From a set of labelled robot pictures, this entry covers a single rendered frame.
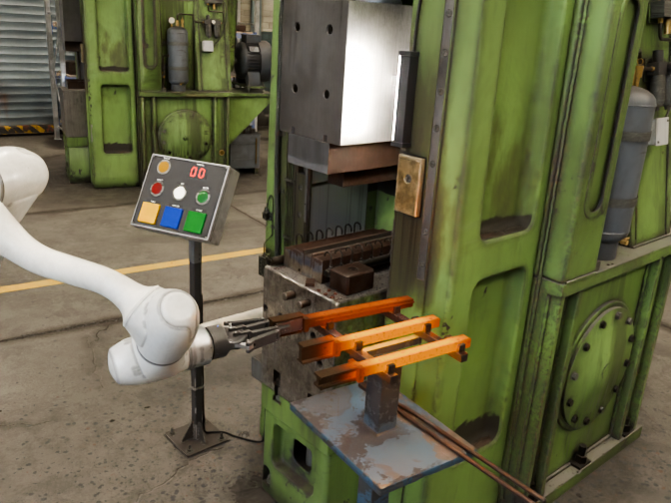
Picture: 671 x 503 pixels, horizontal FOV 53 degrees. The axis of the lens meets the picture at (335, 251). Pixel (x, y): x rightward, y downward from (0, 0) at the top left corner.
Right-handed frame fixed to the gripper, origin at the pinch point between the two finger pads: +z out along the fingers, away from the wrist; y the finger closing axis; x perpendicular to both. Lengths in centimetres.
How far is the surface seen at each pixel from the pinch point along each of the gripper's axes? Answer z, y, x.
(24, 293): -17, -293, -103
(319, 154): 36, -45, 30
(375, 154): 56, -43, 28
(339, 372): -1.4, 25.0, 0.2
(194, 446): 14, -97, -102
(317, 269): 35, -42, -7
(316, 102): 36, -47, 45
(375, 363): 8.0, 24.8, -0.4
